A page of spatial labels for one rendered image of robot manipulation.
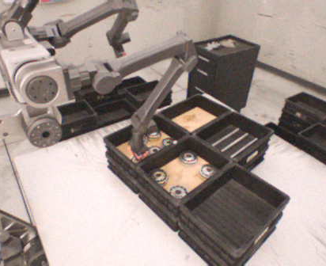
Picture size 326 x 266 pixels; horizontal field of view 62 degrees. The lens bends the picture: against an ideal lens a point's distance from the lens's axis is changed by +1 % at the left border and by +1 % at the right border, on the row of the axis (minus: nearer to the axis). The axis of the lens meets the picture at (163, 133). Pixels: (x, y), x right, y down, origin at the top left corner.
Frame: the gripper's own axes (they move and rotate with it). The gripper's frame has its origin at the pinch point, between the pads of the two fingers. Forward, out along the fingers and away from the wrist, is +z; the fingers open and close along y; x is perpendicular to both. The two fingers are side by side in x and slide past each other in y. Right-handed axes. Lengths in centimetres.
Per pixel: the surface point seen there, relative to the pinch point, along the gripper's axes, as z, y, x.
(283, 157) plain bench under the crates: 17, -43, -83
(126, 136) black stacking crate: 0.3, 20.4, -5.9
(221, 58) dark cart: 2, 66, -150
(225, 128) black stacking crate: 4, -9, -64
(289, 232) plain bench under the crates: 17, -73, -36
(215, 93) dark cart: 39, 66, -149
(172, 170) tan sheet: 4.0, -15.4, -11.0
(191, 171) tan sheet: 4.0, -22.2, -18.4
